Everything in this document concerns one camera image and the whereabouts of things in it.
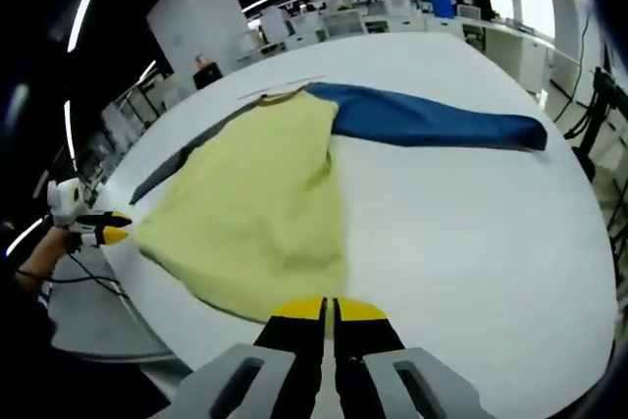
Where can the blue box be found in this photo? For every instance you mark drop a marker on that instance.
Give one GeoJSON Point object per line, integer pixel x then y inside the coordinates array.
{"type": "Point", "coordinates": [442, 4]}

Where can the white office desk row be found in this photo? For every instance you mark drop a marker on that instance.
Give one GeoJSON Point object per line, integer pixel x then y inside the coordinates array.
{"type": "Point", "coordinates": [525, 51]}

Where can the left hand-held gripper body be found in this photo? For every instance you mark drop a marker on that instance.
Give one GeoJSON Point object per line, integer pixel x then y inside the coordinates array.
{"type": "Point", "coordinates": [66, 200]}

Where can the black equipment stand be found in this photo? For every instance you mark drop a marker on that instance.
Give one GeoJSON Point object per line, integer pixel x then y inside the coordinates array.
{"type": "Point", "coordinates": [601, 95]}

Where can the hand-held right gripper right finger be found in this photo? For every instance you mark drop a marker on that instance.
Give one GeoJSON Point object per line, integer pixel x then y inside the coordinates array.
{"type": "Point", "coordinates": [363, 370]}

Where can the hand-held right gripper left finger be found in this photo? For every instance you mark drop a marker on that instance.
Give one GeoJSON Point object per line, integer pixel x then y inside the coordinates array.
{"type": "Point", "coordinates": [289, 370]}

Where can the person's left hand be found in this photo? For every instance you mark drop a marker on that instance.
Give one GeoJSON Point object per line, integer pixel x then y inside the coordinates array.
{"type": "Point", "coordinates": [56, 247]}

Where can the black cabinet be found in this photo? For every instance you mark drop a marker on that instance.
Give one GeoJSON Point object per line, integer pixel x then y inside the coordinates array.
{"type": "Point", "coordinates": [206, 78]}

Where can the white square pillar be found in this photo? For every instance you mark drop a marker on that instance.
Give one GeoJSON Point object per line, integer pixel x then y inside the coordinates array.
{"type": "Point", "coordinates": [201, 26]}

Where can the yellow blue grey garment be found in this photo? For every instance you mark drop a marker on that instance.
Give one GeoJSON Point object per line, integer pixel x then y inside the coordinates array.
{"type": "Point", "coordinates": [245, 193]}

